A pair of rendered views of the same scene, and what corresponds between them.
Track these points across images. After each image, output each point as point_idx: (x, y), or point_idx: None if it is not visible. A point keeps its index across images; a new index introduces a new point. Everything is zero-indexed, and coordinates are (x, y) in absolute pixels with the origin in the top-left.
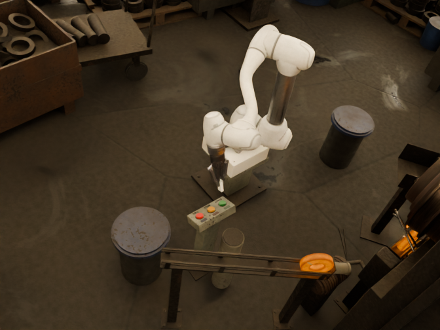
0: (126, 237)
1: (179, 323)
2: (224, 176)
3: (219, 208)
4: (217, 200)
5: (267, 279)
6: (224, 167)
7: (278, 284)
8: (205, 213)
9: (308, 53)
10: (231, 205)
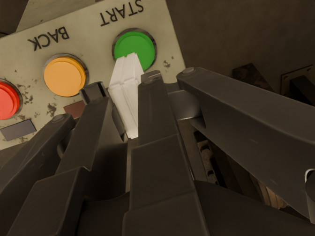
0: None
1: None
2: (194, 125)
3: (107, 78)
4: (118, 12)
5: (206, 19)
6: (253, 160)
7: (220, 33)
8: (35, 86)
9: None
10: (173, 79)
